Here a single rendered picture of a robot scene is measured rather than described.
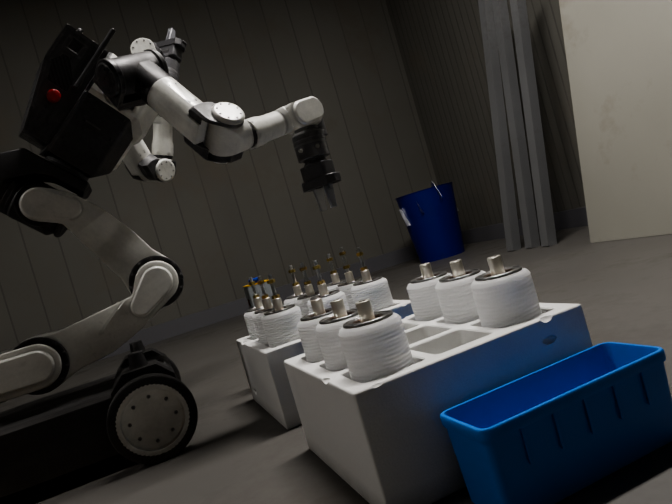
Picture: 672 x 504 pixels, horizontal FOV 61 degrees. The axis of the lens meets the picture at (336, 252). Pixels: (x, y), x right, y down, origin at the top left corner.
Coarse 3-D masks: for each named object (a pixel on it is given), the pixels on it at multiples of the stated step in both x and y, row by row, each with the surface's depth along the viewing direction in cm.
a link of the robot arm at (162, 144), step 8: (160, 128) 194; (168, 128) 195; (160, 136) 194; (168, 136) 195; (152, 144) 195; (160, 144) 194; (168, 144) 195; (152, 152) 196; (160, 152) 194; (168, 152) 196
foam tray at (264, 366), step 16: (400, 304) 139; (240, 352) 161; (256, 352) 136; (272, 352) 127; (288, 352) 128; (304, 352) 130; (256, 368) 143; (272, 368) 127; (256, 384) 150; (272, 384) 128; (288, 384) 128; (256, 400) 159; (272, 400) 134; (288, 400) 128; (288, 416) 127
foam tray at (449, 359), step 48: (432, 336) 94; (480, 336) 89; (528, 336) 84; (576, 336) 87; (336, 384) 82; (384, 384) 76; (432, 384) 78; (480, 384) 81; (336, 432) 88; (384, 432) 76; (432, 432) 78; (384, 480) 75; (432, 480) 77
